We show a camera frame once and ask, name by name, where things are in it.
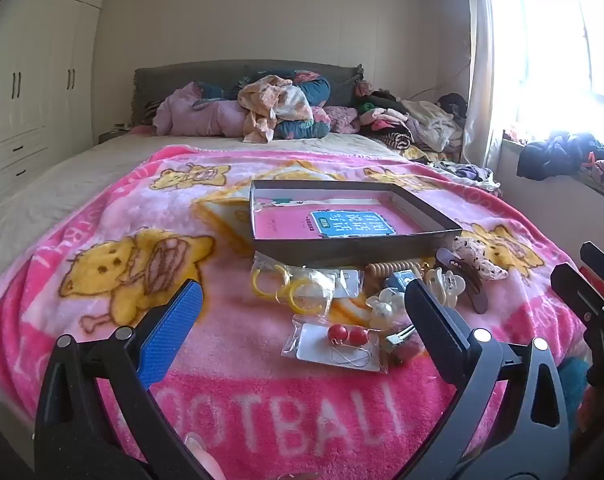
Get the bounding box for white flower hair clip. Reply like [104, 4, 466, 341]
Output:
[366, 287, 408, 331]

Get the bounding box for blue card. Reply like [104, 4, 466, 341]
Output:
[384, 269, 418, 293]

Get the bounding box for yellow hoop earrings packet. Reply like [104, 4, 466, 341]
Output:
[251, 255, 333, 317]

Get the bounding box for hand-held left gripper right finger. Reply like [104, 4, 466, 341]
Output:
[403, 278, 570, 480]

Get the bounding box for dark clothes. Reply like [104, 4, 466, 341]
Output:
[516, 131, 604, 183]

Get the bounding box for purple clothes heap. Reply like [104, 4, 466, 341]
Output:
[432, 160, 503, 196]

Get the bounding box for folded pink floral quilt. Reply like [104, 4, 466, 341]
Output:
[326, 106, 361, 135]

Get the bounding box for window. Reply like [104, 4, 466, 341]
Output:
[497, 0, 604, 131]

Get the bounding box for wooden bead bracelet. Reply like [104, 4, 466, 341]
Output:
[367, 260, 430, 278]

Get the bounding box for dark teal floral quilt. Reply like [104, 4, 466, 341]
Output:
[197, 69, 333, 141]

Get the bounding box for bed with beige sheet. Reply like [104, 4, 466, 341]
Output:
[0, 132, 418, 311]

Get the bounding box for red ball earrings card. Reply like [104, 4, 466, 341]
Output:
[281, 316, 389, 373]

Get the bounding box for nightstand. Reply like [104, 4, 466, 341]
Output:
[98, 122, 155, 146]

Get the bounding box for pink book with blue label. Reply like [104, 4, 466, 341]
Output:
[254, 199, 435, 243]

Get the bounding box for brown hair clip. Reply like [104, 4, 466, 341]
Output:
[434, 247, 489, 315]

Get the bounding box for white hair claw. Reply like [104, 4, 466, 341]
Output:
[424, 267, 467, 308]

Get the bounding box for pink printed blanket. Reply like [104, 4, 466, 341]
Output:
[0, 144, 590, 480]

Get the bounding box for person's left hand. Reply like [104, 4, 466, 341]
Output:
[184, 431, 228, 480]

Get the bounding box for teal cloth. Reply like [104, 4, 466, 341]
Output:
[557, 355, 590, 413]

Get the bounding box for dark cardboard box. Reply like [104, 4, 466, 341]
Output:
[248, 179, 464, 268]

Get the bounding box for orange floral cloth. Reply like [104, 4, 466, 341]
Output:
[237, 75, 314, 143]

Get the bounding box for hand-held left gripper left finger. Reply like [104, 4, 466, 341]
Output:
[33, 279, 214, 480]

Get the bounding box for pile of clothes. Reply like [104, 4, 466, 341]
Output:
[352, 80, 470, 163]

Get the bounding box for grey headboard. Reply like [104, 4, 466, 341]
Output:
[132, 60, 365, 128]

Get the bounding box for beige curtain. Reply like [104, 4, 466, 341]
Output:
[462, 0, 505, 176]

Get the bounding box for white wardrobe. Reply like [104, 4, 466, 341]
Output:
[0, 0, 110, 206]

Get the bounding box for white earring card packet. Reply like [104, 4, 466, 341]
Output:
[327, 267, 364, 311]

